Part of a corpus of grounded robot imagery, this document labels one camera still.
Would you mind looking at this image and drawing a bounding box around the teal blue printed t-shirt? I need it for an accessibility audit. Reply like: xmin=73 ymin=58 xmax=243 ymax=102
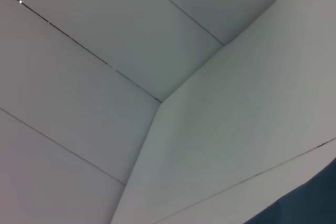
xmin=243 ymin=157 xmax=336 ymax=224

